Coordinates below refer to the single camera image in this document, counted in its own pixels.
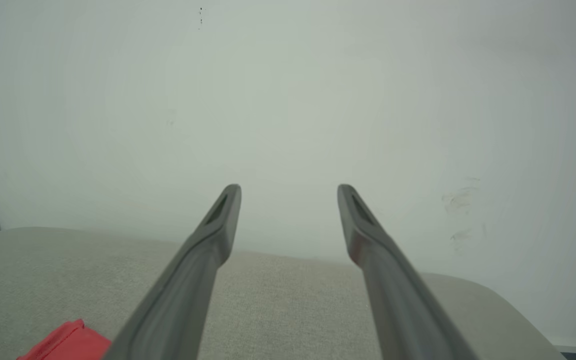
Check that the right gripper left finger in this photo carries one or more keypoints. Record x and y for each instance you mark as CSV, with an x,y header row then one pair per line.
x,y
188,290

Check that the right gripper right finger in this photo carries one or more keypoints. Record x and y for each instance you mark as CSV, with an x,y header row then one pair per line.
x,y
398,300

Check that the red and white jersey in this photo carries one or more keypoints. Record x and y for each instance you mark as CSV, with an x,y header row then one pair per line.
x,y
68,345

